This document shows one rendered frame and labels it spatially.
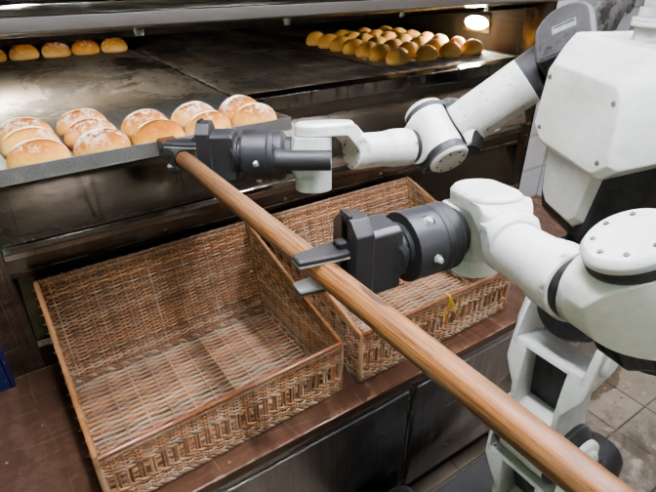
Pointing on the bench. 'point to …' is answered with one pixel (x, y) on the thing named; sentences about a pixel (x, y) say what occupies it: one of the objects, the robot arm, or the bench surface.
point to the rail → (133, 6)
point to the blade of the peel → (120, 147)
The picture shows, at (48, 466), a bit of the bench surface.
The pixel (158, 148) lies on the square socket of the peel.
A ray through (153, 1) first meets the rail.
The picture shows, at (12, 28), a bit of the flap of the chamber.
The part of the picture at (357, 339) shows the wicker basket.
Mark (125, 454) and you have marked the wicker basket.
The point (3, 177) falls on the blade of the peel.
